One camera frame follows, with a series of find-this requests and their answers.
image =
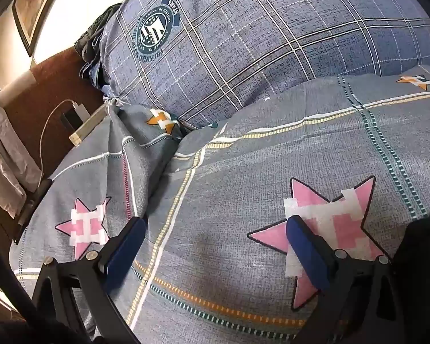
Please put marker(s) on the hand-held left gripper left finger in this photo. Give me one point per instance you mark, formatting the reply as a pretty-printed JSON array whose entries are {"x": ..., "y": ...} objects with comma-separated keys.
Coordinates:
[{"x": 126, "y": 249}]

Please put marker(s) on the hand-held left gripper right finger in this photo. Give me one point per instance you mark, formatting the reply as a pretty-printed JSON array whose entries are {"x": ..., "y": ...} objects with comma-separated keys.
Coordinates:
[{"x": 307, "y": 254}]

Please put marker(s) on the black pants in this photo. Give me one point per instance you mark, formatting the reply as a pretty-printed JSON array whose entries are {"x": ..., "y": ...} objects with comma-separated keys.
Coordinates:
[{"x": 424, "y": 254}]

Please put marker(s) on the grey star-print blanket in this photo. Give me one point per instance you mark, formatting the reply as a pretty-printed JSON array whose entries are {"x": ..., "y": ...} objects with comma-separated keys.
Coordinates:
[{"x": 236, "y": 186}]

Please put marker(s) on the beige flat box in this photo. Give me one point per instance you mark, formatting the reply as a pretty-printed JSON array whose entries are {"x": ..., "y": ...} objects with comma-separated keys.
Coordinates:
[{"x": 89, "y": 126}]

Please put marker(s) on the black phone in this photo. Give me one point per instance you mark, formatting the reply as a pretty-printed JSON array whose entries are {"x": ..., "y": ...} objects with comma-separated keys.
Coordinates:
[{"x": 68, "y": 119}]

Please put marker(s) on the white power bank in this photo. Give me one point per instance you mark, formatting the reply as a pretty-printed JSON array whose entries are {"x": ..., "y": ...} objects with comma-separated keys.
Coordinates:
[{"x": 81, "y": 111}]

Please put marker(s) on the white hanging cloth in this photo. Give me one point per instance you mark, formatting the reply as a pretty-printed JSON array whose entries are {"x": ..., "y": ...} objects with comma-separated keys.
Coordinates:
[{"x": 5, "y": 157}]

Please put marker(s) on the brown wooden nightstand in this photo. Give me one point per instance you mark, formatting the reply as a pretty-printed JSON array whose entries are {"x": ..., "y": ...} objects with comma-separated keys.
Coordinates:
[{"x": 57, "y": 79}]

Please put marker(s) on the dark crumpled garment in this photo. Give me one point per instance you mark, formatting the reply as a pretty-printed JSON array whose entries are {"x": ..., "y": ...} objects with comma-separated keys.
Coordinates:
[{"x": 93, "y": 39}]

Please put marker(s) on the blue plaid pillow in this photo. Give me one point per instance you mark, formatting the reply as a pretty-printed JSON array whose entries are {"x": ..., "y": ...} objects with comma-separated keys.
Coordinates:
[{"x": 265, "y": 43}]

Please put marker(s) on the black bed frame rail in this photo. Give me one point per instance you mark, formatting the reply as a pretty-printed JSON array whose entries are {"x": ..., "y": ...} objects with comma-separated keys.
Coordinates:
[{"x": 32, "y": 204}]

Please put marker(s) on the framed wall picture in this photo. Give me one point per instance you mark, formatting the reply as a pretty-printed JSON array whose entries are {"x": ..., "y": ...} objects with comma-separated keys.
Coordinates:
[{"x": 30, "y": 10}]

